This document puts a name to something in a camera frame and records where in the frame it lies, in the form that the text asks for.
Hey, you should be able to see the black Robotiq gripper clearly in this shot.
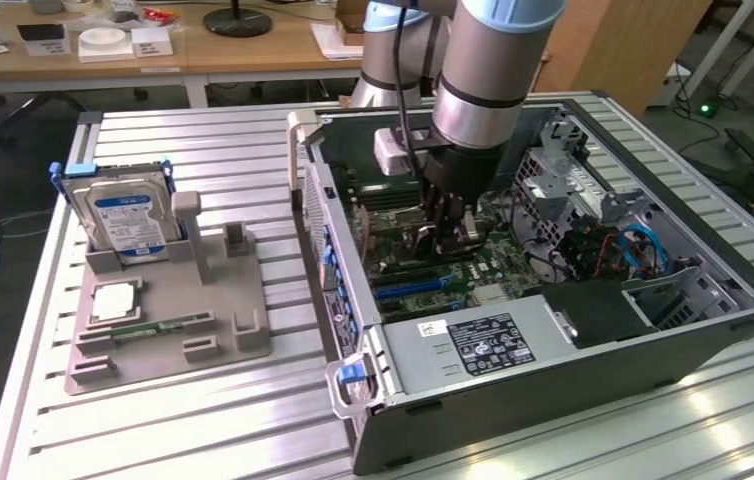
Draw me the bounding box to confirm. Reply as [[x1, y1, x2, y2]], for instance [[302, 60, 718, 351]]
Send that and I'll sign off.
[[418, 144, 502, 212]]

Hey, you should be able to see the black RAM slot bank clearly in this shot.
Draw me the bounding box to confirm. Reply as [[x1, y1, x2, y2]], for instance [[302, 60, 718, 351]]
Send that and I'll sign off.
[[369, 252, 478, 277], [347, 181, 427, 212]]

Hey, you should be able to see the silver drive cage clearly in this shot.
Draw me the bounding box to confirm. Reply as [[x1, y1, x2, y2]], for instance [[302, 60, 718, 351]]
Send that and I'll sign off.
[[514, 117, 601, 212]]

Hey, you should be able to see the green Dell motherboard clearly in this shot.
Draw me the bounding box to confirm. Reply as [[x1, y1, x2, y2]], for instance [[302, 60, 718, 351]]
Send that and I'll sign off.
[[345, 167, 545, 322]]

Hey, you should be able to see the blue expansion slot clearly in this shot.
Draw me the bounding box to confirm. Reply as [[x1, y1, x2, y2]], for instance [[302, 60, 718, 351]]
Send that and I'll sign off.
[[373, 278, 458, 302]]

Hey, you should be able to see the silver chipset heat sink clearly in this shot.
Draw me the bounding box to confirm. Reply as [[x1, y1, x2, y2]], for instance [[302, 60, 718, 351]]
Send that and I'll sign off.
[[474, 285, 518, 304]]

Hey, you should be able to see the white paper stack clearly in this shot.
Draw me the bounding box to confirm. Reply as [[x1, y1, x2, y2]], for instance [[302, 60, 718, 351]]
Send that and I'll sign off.
[[310, 22, 367, 62]]

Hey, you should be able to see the wooden cabinet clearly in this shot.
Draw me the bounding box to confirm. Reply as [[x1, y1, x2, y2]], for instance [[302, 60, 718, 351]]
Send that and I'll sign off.
[[529, 0, 714, 117]]

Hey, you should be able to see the brown cardboard box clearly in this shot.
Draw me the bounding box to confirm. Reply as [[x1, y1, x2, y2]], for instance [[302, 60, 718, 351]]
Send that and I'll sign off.
[[334, 0, 370, 36]]

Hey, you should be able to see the grey power supply unit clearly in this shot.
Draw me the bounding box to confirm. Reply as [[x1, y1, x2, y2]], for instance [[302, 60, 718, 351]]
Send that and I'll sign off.
[[379, 294, 581, 397]]

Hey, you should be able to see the metal disk bay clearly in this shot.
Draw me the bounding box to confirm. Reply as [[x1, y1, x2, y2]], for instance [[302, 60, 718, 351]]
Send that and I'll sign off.
[[620, 267, 754, 332]]

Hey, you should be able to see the wooden desk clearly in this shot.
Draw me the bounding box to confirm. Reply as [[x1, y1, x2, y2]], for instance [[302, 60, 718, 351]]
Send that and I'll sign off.
[[0, 0, 550, 96]]

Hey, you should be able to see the grey parts rack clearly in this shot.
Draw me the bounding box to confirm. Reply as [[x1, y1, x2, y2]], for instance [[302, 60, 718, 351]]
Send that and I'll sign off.
[[62, 191, 275, 397]]

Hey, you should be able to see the black round lamp base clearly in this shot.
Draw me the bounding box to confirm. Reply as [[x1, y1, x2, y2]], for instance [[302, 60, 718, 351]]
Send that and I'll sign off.
[[201, 0, 275, 38]]

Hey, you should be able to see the open grey PC case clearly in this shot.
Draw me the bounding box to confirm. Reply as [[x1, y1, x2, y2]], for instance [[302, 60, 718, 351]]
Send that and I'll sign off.
[[285, 97, 754, 476]]

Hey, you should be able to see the hard disk with blue caddy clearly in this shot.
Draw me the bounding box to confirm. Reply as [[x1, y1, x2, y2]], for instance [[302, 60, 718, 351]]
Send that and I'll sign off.
[[46, 157, 181, 266]]

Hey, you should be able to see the white labelled box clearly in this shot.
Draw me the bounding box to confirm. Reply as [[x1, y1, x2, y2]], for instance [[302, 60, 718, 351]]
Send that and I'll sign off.
[[128, 26, 174, 59]]

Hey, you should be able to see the red packet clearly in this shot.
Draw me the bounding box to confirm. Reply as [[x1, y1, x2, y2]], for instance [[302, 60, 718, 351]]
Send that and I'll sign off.
[[139, 5, 175, 26]]

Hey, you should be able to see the silver CPU chip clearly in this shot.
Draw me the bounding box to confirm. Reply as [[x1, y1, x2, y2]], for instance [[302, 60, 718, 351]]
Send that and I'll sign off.
[[88, 284, 138, 319]]

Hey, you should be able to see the white round dish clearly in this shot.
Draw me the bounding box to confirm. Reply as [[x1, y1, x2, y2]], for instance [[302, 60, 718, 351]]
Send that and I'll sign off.
[[76, 27, 135, 64]]

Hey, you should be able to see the black office chair base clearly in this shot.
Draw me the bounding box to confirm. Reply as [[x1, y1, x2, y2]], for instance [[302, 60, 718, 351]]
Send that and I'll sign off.
[[0, 88, 150, 147]]

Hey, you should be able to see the black and white box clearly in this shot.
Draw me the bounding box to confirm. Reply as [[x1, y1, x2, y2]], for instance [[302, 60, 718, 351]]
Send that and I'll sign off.
[[14, 23, 74, 57]]

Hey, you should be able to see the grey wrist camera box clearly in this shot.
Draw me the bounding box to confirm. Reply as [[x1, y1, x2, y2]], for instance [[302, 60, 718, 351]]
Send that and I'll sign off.
[[373, 128, 431, 177]]

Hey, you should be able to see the black camera cable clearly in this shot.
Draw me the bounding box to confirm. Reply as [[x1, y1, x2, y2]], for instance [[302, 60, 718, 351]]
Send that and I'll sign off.
[[393, 0, 425, 174]]

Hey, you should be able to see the red wire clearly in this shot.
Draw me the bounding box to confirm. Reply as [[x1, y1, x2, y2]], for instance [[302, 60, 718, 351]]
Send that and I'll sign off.
[[597, 231, 625, 277]]

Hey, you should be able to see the blue wire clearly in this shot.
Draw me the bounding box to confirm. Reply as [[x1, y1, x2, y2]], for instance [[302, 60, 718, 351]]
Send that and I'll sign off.
[[618, 224, 672, 279]]

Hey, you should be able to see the white desk frame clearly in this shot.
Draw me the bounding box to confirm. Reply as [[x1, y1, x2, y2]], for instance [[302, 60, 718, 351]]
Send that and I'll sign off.
[[678, 0, 754, 137]]

